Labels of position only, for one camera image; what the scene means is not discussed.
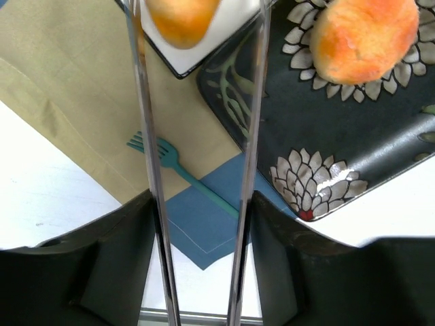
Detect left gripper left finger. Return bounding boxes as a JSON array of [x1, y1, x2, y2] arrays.
[[1, 192, 155, 325]]

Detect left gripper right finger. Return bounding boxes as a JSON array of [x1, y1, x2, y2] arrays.
[[251, 192, 434, 325]]

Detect round orange bread roll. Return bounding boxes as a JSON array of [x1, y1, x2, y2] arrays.
[[309, 1, 419, 85]]

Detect striped long bread roll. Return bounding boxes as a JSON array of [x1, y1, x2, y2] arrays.
[[145, 0, 220, 50]]

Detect metal serving tongs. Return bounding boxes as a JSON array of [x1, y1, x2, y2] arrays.
[[122, 0, 273, 326]]

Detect teal plastic fork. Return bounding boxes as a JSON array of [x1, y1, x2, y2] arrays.
[[126, 130, 241, 218]]

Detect black floral square plate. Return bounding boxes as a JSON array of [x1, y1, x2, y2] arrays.
[[196, 0, 435, 223]]

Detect blue and beige placemat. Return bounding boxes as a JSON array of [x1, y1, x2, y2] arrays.
[[0, 0, 300, 272]]

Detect white rectangular plate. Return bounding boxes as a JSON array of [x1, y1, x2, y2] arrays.
[[114, 0, 283, 81]]

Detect aluminium table rail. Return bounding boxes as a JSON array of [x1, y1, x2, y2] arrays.
[[138, 307, 263, 325]]

